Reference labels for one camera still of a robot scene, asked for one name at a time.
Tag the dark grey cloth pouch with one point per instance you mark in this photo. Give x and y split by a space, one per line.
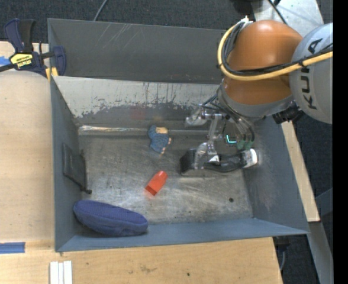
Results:
73 166

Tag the black cylinder on white bracket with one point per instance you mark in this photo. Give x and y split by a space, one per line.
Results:
287 115

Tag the blue cloth pouch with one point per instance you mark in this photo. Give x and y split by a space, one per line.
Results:
110 217

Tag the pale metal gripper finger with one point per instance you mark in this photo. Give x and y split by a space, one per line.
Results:
199 157
213 155

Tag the grey metal bin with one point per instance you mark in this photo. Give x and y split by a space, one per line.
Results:
174 194

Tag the blue toy figure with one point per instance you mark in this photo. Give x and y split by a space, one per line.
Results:
159 140

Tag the red-orange plastic cup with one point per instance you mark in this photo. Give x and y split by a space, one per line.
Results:
156 183

